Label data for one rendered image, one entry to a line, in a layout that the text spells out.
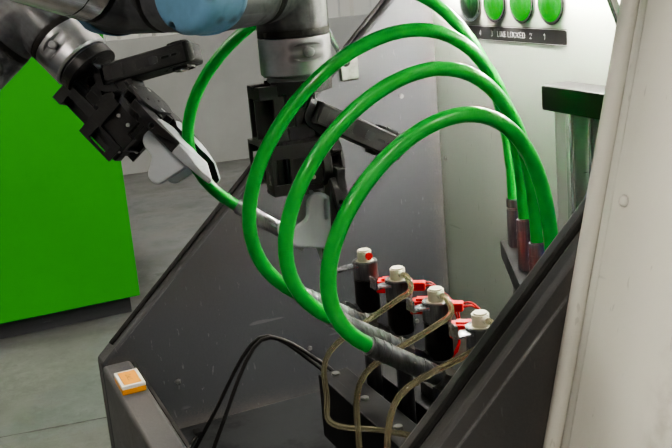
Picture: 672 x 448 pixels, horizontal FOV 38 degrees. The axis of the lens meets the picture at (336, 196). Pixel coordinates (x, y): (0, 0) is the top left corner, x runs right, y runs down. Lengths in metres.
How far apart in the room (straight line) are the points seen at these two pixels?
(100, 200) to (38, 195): 0.26
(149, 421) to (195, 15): 0.51
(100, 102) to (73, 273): 3.16
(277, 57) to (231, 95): 6.49
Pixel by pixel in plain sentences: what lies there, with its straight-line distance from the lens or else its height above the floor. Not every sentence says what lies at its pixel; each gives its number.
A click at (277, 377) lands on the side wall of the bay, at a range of 1.45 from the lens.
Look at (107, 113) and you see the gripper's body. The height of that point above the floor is 1.30.
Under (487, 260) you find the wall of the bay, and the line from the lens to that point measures 1.41.
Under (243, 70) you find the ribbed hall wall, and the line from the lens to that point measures 7.47.
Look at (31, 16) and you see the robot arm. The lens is 1.21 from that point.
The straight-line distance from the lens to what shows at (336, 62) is 0.94.
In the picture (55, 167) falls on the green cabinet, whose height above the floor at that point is 0.70.
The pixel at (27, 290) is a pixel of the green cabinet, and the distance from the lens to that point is 4.32.
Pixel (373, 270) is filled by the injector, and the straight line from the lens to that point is 1.08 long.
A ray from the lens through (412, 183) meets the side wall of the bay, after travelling 1.46.
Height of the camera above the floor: 1.46
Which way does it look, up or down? 14 degrees down
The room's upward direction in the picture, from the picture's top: 5 degrees counter-clockwise
